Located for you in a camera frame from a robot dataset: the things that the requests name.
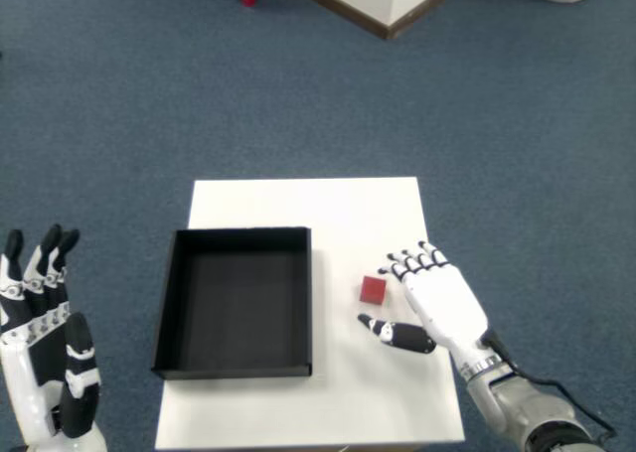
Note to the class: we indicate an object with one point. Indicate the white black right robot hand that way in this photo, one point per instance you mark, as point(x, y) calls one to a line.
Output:
point(442, 298)

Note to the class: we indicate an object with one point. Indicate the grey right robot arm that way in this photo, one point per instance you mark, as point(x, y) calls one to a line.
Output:
point(526, 407)

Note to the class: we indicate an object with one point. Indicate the white square table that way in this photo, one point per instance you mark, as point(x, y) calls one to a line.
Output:
point(348, 213)

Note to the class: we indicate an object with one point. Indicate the red cube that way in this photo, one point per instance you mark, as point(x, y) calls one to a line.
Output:
point(372, 290)

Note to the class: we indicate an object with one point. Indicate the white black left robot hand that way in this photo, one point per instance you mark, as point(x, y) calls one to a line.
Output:
point(20, 382)

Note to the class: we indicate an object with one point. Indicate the black open box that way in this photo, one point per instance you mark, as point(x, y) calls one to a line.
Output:
point(238, 303)

